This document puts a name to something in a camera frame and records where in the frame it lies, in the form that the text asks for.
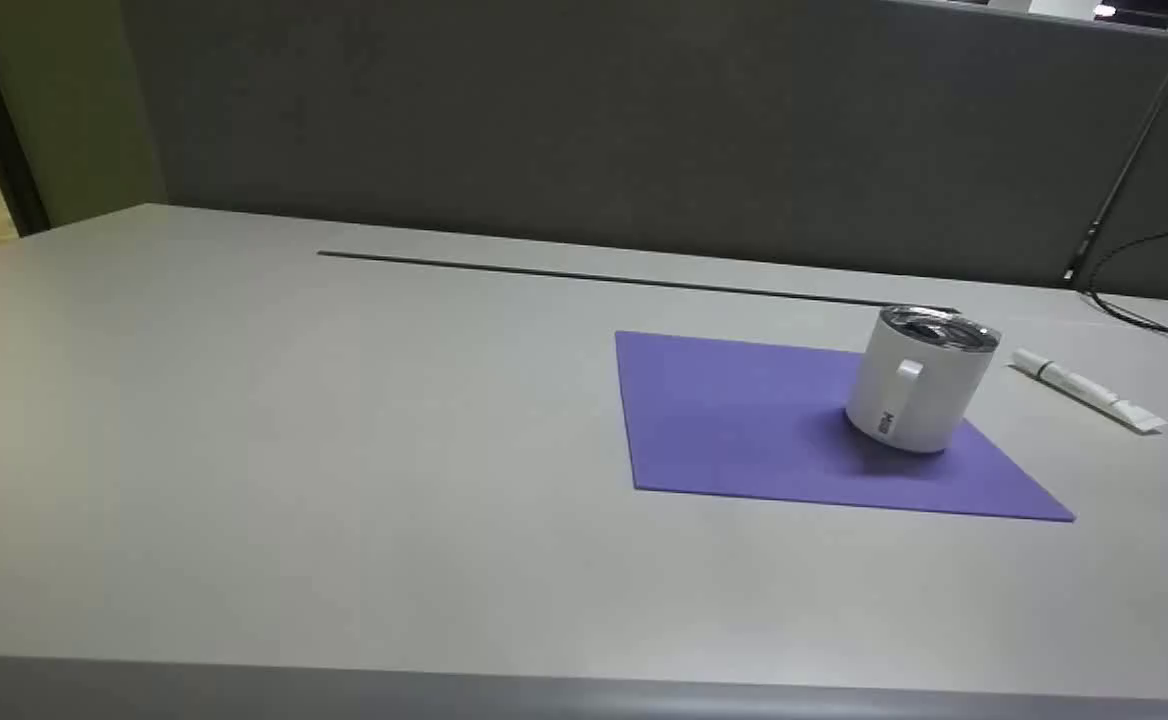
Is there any white travel mug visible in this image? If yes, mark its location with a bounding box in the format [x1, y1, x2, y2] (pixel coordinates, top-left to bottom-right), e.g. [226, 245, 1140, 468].
[846, 303, 1002, 456]

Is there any purple square mat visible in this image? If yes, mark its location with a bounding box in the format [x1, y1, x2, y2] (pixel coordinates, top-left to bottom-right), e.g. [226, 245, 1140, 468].
[615, 330, 1075, 525]

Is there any white marker pen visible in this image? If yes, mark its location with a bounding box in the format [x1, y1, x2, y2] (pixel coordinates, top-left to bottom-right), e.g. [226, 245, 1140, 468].
[1011, 346, 1168, 435]

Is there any black cable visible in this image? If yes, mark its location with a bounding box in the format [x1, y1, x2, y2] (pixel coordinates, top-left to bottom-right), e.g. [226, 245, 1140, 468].
[1055, 75, 1168, 346]

